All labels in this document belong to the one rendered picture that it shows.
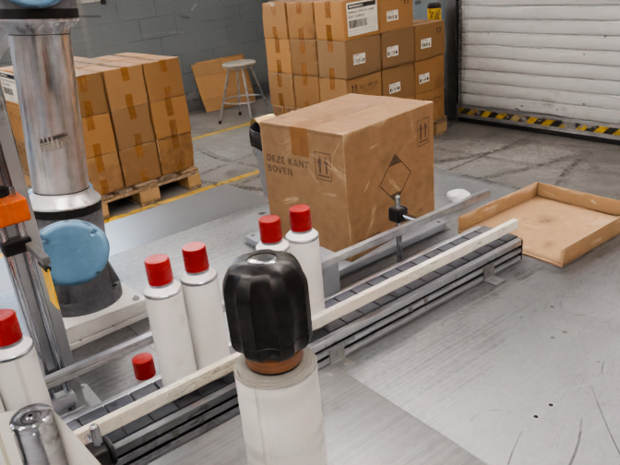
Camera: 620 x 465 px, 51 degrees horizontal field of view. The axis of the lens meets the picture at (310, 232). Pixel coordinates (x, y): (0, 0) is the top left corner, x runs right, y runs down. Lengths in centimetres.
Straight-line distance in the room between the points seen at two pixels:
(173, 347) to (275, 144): 60
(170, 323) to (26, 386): 19
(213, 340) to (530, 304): 58
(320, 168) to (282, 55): 364
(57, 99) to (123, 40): 577
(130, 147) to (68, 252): 333
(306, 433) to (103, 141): 372
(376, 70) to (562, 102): 147
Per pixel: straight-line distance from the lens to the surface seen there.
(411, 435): 85
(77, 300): 124
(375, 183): 133
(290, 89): 492
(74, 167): 106
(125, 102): 433
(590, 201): 165
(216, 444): 87
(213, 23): 730
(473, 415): 96
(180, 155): 456
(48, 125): 104
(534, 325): 117
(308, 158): 132
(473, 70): 567
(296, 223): 98
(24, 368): 84
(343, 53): 445
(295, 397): 64
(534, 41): 532
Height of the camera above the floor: 144
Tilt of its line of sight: 23 degrees down
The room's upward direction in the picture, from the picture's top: 5 degrees counter-clockwise
